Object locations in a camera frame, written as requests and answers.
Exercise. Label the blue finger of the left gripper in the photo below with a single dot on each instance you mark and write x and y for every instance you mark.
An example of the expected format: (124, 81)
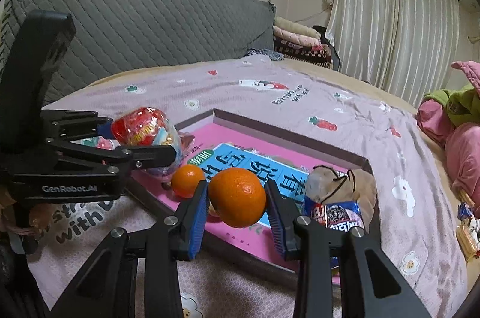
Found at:
(75, 125)

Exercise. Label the blue candy wrapper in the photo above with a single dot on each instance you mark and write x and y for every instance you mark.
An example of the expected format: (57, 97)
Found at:
(464, 211)

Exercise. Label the beige mesh drawstring pouch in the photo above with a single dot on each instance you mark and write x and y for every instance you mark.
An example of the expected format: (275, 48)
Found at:
(324, 185)

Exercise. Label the red blue surprise egg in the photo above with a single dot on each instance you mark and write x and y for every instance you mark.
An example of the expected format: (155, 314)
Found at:
(147, 126)

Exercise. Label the white striped curtains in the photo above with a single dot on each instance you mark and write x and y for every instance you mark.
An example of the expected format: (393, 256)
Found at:
(403, 47)

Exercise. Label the grey shallow box tray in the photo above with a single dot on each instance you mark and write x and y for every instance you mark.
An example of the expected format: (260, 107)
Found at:
(285, 137)

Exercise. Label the orange mandarin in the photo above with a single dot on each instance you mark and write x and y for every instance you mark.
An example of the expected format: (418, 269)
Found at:
(185, 180)
(238, 197)

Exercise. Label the white patterned scrunchie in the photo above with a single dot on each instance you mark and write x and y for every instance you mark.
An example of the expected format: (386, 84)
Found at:
(474, 227)

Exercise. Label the grey quilted headboard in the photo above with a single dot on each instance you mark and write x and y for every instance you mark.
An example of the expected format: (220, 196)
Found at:
(113, 36)

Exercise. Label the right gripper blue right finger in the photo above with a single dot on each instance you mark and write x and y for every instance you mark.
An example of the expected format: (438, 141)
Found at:
(371, 286)

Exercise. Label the pink quilted blanket pile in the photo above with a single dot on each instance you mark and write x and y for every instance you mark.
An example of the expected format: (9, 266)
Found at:
(461, 144)

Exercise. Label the wafer snack packet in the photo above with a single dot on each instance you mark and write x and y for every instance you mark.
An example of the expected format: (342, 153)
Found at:
(469, 246)

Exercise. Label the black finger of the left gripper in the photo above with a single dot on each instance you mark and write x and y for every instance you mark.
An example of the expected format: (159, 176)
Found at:
(69, 156)

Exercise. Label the folded blankets stack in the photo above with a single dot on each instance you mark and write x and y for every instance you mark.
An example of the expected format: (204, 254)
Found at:
(299, 42)

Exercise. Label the blue oreo cookie packet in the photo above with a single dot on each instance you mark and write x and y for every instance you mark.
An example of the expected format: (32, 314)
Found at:
(340, 216)

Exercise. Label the walnut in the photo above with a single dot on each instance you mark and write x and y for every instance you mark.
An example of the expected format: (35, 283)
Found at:
(212, 211)

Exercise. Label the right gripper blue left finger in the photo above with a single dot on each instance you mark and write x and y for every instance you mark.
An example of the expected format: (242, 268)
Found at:
(105, 285)

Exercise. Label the green blanket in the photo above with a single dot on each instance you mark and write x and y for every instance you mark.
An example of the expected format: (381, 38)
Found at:
(461, 106)

